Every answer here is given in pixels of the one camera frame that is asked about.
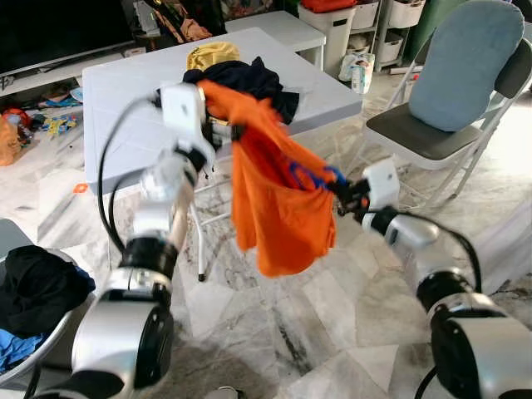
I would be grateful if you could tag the blue plastic hanger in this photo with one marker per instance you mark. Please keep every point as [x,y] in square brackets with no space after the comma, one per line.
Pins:
[312,176]

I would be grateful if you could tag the orange shirt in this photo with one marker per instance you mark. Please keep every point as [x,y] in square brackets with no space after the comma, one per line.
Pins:
[283,216]

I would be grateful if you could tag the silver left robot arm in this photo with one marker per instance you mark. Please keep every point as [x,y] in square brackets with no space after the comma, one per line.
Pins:
[125,332]

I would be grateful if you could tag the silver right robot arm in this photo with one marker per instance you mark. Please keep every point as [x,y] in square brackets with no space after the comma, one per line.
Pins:
[474,341]

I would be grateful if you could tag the dark navy garment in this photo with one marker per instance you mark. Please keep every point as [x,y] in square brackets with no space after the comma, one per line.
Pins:
[258,83]

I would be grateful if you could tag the mustard yellow garment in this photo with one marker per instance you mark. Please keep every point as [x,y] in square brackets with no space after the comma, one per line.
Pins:
[212,54]

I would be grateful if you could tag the grey folding chair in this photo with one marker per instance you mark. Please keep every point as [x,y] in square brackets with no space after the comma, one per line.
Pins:
[416,137]

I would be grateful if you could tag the white folding table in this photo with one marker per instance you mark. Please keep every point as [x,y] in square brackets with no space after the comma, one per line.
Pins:
[125,91]

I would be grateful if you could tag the small white side table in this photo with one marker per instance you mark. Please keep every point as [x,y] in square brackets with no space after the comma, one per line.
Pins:
[283,29]

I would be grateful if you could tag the white printed carton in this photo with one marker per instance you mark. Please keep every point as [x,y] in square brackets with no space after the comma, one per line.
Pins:
[362,75]

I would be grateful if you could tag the orange floor marker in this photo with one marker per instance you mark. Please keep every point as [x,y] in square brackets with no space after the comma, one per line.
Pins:
[80,188]

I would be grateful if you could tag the red orange folded cloth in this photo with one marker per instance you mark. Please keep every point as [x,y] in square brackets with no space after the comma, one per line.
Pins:
[328,3]

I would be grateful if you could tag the blue grey chair cushion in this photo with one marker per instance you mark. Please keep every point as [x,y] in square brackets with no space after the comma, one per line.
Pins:
[465,66]

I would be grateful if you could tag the shelf with white bins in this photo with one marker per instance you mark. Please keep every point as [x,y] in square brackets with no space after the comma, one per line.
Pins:
[391,25]

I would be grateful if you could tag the black television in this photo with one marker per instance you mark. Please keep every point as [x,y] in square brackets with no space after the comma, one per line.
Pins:
[58,25]

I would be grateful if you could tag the orange plush toy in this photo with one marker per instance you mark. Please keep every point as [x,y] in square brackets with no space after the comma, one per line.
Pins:
[8,141]

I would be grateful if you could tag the grey round laundry basket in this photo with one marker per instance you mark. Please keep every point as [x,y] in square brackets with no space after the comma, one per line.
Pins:
[58,349]

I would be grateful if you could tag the blue garment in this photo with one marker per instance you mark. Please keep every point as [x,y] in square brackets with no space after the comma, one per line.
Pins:
[17,349]

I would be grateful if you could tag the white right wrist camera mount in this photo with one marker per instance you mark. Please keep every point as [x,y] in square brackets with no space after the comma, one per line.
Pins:
[382,183]

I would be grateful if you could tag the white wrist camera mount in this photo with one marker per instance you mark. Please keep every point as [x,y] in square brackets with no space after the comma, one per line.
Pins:
[183,112]
[382,183]

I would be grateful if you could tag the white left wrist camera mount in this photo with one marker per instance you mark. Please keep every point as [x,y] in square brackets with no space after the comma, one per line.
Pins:
[183,112]

